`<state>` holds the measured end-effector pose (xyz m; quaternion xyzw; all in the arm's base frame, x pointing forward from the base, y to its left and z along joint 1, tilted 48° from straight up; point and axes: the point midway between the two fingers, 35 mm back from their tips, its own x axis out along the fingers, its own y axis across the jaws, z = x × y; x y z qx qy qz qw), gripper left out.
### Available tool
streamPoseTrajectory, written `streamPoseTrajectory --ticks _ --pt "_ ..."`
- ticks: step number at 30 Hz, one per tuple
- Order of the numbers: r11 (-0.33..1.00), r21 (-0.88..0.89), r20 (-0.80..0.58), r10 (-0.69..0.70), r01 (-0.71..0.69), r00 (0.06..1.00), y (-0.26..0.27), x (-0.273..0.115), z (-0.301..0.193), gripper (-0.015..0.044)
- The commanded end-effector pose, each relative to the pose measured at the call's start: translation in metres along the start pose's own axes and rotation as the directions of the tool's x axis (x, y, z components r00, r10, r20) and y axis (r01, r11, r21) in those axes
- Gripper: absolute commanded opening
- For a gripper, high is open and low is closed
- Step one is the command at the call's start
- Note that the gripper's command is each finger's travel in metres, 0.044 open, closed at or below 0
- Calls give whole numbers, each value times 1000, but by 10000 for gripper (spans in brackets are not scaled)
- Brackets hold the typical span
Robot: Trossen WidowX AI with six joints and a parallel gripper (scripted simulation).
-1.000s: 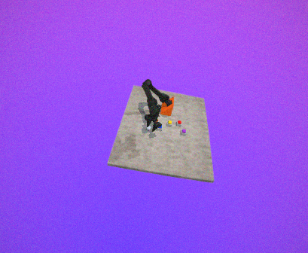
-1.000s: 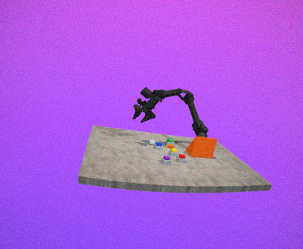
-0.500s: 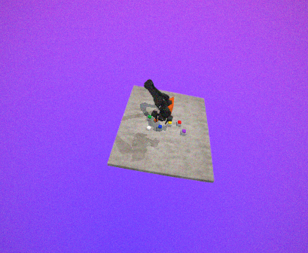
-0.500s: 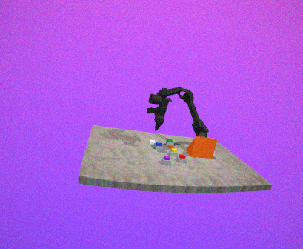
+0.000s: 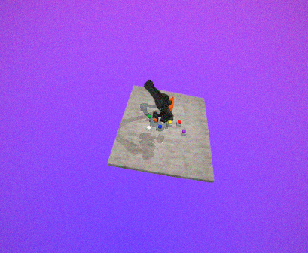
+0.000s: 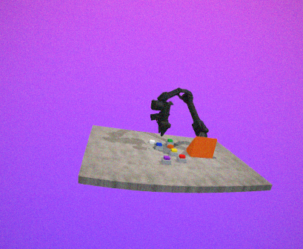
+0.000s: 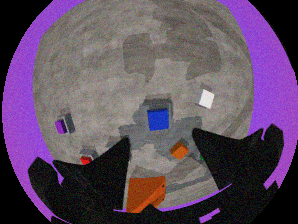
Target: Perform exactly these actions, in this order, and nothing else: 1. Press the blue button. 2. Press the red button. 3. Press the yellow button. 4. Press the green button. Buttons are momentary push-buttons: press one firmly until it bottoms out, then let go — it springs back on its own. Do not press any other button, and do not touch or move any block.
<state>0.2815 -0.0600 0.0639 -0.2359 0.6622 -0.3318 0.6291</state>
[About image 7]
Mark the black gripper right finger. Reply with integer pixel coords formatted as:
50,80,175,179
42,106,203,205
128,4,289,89
192,128,263,190

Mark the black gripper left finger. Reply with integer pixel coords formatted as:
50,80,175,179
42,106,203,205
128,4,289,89
52,137,130,210

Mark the purple button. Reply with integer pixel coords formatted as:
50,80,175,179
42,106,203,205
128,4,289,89
55,113,74,135

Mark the red button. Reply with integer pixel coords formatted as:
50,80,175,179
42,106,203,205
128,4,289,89
78,149,98,165

